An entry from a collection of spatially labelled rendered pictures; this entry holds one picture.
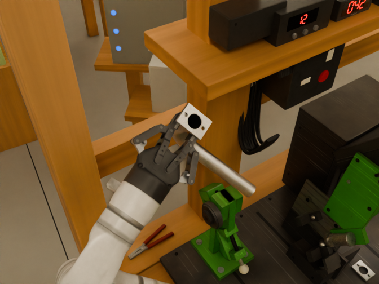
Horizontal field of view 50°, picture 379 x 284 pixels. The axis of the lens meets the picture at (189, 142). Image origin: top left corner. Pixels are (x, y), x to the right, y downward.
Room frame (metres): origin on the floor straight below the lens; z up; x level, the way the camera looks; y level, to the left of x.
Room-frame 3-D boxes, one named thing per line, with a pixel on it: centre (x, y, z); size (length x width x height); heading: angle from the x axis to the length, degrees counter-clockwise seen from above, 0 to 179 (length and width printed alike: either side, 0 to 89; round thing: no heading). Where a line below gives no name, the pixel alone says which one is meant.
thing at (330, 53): (0.87, -0.28, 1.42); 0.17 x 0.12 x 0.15; 124
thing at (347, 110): (0.94, -0.50, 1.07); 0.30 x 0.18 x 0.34; 124
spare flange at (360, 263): (0.59, -0.51, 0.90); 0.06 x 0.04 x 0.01; 33
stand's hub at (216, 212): (0.63, -0.06, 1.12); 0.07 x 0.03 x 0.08; 34
